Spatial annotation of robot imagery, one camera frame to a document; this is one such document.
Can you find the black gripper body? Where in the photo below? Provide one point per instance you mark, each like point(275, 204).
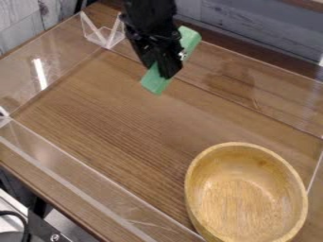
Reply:
point(148, 19)

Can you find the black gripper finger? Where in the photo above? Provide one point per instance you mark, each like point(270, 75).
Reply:
point(167, 50)
point(143, 45)

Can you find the green rectangular block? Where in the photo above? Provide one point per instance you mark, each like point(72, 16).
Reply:
point(152, 81)

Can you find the brown wooden bowl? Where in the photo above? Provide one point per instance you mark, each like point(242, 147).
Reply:
point(244, 195)

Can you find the clear acrylic corner bracket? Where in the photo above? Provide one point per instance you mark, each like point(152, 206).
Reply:
point(105, 37)

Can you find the clear acrylic tray wall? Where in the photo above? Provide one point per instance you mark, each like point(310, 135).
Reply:
point(103, 148)

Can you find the black metal table bracket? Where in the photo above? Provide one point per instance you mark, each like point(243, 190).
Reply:
point(41, 231)

